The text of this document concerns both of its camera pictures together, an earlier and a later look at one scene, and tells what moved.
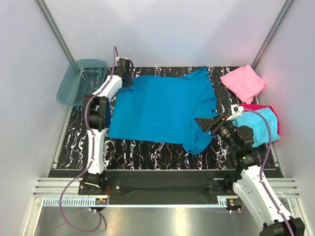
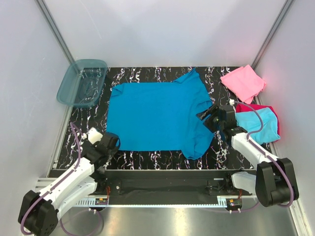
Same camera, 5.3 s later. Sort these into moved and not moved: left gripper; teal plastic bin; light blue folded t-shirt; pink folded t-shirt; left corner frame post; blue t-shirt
Moved: left gripper; blue t-shirt
Not moved: left corner frame post; teal plastic bin; light blue folded t-shirt; pink folded t-shirt
